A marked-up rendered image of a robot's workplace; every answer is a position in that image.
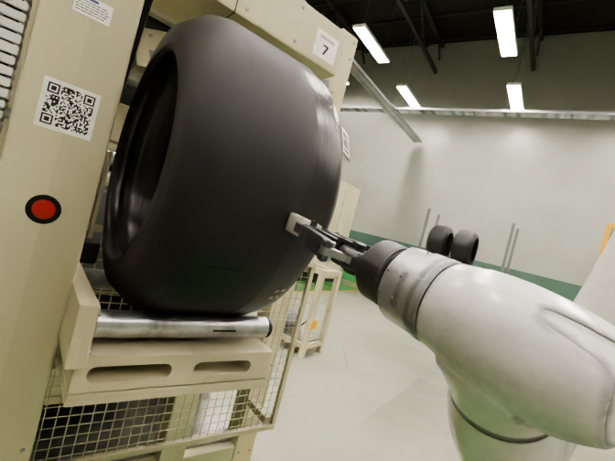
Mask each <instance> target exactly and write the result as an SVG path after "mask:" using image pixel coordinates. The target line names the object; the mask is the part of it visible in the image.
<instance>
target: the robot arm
mask: <svg viewBox="0 0 615 461"><path fill-rule="evenodd" d="M321 228H322V227H321V226H320V225H318V222H316V221H314V220H308V219H306V218H304V217H302V216H300V215H298V214H296V213H293V212H291V213H290V216H289V218H288V221H287V224H286V230H287V231H289V232H291V233H292V234H294V235H296V236H297V240H298V241H299V242H300V243H301V244H303V245H304V246H305V247H306V248H308V249H309V250H310V251H311V252H313V253H314V254H315V255H316V256H317V259H319V260H320V261H321V262H326V261H329V260H330V259H331V260H332V261H333V262H334V263H335V264H337V265H339V266H340V267H342V269H343V271H345V272H346V273H349V274H351V275H355V277H356V284H357V287H358V290H359V291H360V293H361V294H362V295H363V296H364V297H366V298H368V299H369V300H371V301H372V302H374V303H375V304H376V305H378V306H379V309H380V311H381V313H382V315H383V316H384V317H385V318H387V319H388V320H390V321H391V322H393V323H394V324H396V325H397V326H399V327H400V328H401V329H402V330H404V331H405V332H407V333H408V334H410V335H411V336H412V337H413V338H414V339H416V340H418V341H420V342H422V343H423V344H425V345H426V346H427V347H428V348H429V349H430V350H431V351H432V352H433V353H434V354H435V355H436V364H437V365H438V367H439V368H440V370H441V372H442V373H443V375H444V377H445V379H446V381H447V384H448V422H449V428H450V432H451V435H452V439H453V442H454V445H455V447H456V450H457V452H458V454H459V458H460V459H461V461H569V460H570V457H571V456H572V454H573V452H574V450H575V448H576V446H577V445H583V446H588V447H593V448H597V449H603V450H608V449H612V448H614V447H615V231H614V232H613V233H612V235H611V237H610V239H609V241H608V242H607V244H606V246H605V248H604V249H603V251H602V253H601V255H600V256H599V258H598V260H597V261H596V263H595V265H594V267H593V268H592V270H591V272H590V274H589V275H588V278H587V280H586V281H585V283H584V284H583V286H582V287H581V289H580V291H579V292H578V294H577V297H576V298H575V300H574V302H572V301H570V300H568V299H566V298H564V297H563V296H561V295H557V294H555V293H553V292H551V291H549V290H547V289H544V288H543V287H541V286H538V285H536V284H532V283H530V282H527V281H525V280H523V279H520V278H517V277H515V276H512V275H508V274H506V273H501V272H497V271H494V270H489V269H479V268H474V267H470V266H467V265H465V264H462V263H461V262H458V261H456V260H453V259H449V258H447V257H445V256H442V255H440V254H437V253H431V252H429V251H428V250H426V251H424V250H421V249H417V248H416V247H415V246H414V247H412V248H407V247H405V246H403V245H401V244H399V243H396V242H394V241H380V242H377V243H376V244H374V245H373V246H370V245H366V244H363V243H361V242H359V241H355V240H353V239H350V238H348V237H346V236H344V235H341V234H340V233H339V232H332V231H330V230H328V229H321Z"/></svg>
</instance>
